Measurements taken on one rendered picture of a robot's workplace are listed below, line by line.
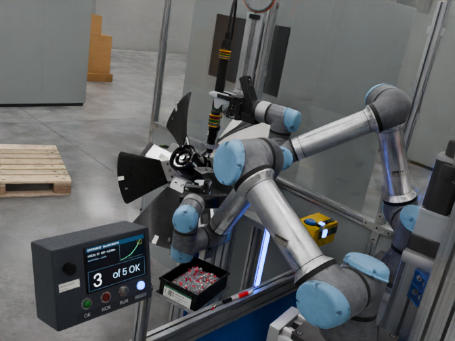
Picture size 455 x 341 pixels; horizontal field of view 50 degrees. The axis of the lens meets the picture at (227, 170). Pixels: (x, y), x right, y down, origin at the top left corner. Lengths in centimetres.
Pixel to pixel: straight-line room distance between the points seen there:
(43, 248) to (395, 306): 97
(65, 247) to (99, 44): 893
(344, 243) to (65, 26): 583
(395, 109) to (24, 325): 225
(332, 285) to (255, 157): 37
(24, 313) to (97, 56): 748
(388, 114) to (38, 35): 622
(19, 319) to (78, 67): 515
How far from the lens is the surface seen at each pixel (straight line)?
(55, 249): 114
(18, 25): 723
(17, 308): 312
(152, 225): 187
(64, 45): 750
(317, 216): 200
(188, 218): 147
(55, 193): 451
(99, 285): 121
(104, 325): 297
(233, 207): 150
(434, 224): 144
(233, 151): 124
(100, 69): 1009
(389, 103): 158
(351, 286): 119
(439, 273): 139
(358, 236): 236
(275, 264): 271
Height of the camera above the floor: 181
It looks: 19 degrees down
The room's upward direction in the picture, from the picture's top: 10 degrees clockwise
